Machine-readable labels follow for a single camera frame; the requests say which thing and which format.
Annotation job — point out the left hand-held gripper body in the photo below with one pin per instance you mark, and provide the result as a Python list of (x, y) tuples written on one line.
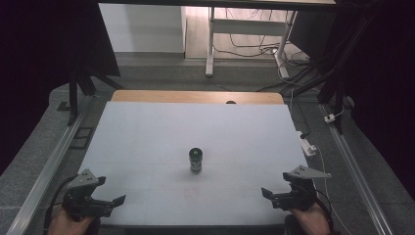
[(85, 203)]

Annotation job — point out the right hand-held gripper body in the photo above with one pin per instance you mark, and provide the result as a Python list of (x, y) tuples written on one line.
[(298, 197)]

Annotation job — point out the dark jar with green lid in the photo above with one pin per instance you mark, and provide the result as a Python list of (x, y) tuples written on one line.
[(195, 161)]

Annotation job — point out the person's right hand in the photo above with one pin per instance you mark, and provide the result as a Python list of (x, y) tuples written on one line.
[(311, 222)]

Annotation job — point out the person's left hand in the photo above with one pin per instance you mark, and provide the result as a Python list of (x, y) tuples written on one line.
[(68, 225)]

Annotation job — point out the white power strip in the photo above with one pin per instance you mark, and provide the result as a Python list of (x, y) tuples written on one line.
[(306, 145)]

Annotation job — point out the small white adapter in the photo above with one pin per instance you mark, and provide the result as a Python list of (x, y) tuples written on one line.
[(330, 118)]

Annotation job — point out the white table mat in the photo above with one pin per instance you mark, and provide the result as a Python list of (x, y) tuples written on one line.
[(195, 130)]

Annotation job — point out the black metal stand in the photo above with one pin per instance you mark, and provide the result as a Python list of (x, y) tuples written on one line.
[(76, 88), (336, 84)]

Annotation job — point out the wooden table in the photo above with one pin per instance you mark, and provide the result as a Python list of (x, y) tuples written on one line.
[(182, 96)]

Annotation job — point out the black curtain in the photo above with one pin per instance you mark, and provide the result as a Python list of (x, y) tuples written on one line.
[(381, 81), (39, 65)]

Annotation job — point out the black rectangular floor frame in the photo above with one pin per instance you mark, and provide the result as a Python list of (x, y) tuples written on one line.
[(82, 137)]

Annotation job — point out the aluminium rail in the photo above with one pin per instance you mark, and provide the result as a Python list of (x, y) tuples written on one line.
[(49, 169), (355, 173)]

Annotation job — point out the white desk frame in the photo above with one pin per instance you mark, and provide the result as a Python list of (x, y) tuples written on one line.
[(248, 26)]

